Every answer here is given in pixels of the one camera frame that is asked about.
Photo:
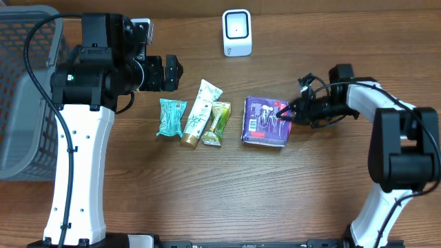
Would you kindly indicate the green snack packet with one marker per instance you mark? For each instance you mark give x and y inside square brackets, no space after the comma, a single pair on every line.
[221,112]

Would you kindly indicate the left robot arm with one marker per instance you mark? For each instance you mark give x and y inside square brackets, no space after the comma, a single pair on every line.
[110,61]

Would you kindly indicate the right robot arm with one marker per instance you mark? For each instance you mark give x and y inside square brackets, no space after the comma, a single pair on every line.
[404,152]

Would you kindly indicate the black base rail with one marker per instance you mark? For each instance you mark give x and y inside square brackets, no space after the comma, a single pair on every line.
[275,244]

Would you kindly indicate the mint green wipes pack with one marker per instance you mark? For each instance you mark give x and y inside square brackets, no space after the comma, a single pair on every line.
[170,117]

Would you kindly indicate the grey plastic basket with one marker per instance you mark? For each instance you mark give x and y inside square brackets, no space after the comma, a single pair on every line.
[28,125]

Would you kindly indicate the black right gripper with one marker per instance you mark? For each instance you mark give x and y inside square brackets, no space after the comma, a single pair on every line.
[302,109]

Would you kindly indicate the purple Carefree liner pack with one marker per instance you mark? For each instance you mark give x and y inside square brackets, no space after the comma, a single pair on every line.
[261,126]

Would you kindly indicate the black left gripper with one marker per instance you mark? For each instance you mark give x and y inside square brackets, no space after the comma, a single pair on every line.
[156,73]

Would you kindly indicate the white bamboo conditioner tube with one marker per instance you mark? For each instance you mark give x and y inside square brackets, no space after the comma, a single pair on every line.
[200,113]

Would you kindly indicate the white barcode scanner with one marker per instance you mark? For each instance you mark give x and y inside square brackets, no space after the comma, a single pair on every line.
[237,32]

